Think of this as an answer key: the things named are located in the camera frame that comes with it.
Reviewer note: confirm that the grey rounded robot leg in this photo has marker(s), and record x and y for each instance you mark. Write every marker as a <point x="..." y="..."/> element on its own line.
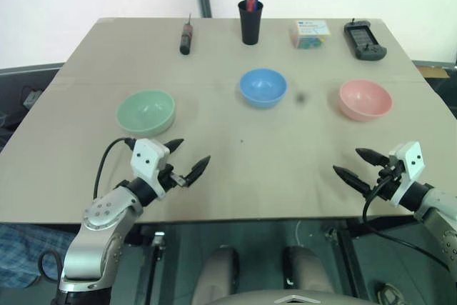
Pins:
<point x="218" y="273"/>
<point x="308" y="269"/>

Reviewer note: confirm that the blue plaid cloth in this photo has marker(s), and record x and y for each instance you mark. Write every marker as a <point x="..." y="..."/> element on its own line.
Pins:
<point x="25" y="251"/>

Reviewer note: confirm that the blue bowl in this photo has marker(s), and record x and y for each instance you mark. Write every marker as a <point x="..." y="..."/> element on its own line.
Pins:
<point x="263" y="87"/>

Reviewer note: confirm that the grey shoe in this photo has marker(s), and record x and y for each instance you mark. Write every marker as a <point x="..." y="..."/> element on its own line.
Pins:
<point x="391" y="294"/>

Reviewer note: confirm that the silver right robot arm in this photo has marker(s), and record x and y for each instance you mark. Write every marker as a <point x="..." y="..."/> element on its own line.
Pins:
<point x="437" y="219"/>

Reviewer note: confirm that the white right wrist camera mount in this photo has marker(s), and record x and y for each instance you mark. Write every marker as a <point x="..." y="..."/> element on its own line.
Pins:
<point x="410" y="165"/>

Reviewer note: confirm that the pink bowl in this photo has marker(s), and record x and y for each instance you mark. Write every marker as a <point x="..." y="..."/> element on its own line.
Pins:
<point x="365" y="101"/>

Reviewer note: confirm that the beige table cloth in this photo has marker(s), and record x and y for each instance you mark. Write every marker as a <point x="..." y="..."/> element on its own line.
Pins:
<point x="250" y="176"/>

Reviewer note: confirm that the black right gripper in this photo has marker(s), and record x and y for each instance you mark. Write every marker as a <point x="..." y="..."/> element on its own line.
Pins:
<point x="387" y="185"/>

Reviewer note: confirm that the grey robot torso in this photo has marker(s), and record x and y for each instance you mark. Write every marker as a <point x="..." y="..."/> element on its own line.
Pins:
<point x="289" y="299"/>

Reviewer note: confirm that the black handheld controller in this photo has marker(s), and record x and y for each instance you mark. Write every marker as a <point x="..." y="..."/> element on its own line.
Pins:
<point x="364" y="40"/>

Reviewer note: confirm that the black and red screwdriver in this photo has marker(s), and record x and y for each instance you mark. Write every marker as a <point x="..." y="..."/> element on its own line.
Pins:
<point x="186" y="37"/>

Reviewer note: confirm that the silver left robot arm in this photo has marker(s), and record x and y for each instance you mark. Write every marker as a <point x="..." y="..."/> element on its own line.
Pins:
<point x="98" y="223"/>

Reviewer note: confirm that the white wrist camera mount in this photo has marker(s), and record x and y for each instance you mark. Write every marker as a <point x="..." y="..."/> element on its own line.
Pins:
<point x="148" y="160"/>
<point x="410" y="165"/>

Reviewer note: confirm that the red pen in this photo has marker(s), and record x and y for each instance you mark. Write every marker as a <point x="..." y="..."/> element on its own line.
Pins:
<point x="251" y="2"/>

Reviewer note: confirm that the black pen cup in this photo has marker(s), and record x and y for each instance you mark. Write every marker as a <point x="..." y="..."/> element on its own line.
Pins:
<point x="250" y="28"/>

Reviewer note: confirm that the small grey box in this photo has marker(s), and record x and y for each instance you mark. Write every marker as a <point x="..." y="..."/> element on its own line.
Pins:
<point x="31" y="99"/>

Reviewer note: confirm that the clear box of coloured clips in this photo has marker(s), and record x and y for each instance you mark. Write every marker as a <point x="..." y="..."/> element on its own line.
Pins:
<point x="308" y="35"/>

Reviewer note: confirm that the green bowl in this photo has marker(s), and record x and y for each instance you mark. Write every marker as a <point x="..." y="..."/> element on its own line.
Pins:
<point x="146" y="114"/>

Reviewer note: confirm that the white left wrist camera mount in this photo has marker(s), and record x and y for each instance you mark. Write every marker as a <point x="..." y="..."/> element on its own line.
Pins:
<point x="148" y="160"/>

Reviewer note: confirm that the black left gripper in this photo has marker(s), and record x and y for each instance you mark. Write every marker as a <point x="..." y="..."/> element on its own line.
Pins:
<point x="168" y="178"/>

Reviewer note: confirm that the brown cardboard piece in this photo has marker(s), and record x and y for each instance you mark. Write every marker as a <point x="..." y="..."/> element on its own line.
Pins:
<point x="433" y="69"/>

